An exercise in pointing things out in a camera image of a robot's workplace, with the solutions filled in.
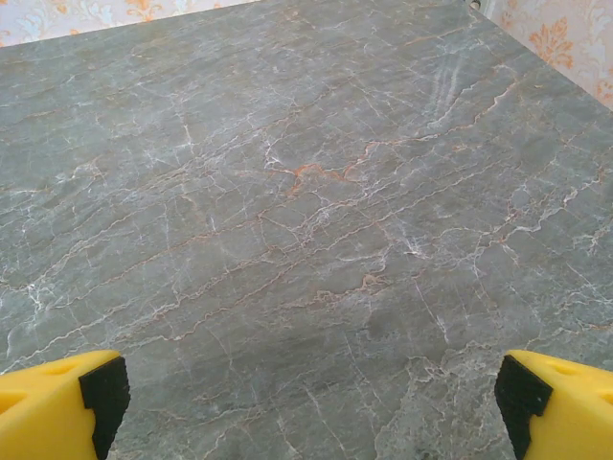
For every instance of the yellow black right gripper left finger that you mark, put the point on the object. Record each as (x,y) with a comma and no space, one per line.
(43,412)

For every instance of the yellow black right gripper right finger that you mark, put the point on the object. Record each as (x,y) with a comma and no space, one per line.
(574,417)

